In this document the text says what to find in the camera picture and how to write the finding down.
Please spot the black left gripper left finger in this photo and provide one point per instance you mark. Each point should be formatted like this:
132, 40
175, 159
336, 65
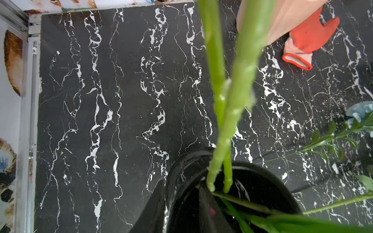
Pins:
151, 219

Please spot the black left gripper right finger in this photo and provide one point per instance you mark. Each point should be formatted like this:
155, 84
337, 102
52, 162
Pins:
211, 218

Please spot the light blue rose spray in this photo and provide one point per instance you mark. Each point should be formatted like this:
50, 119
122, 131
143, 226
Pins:
331, 142

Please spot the blue and yellow rose spray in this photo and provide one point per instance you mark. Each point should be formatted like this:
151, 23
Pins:
234, 94

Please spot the black left vase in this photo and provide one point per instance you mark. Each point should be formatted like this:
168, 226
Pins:
250, 182

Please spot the red rubber glove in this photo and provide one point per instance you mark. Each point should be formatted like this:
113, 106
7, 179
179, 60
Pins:
306, 38

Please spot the terracotta pot green plant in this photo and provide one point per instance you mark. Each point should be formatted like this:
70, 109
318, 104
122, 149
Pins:
285, 17

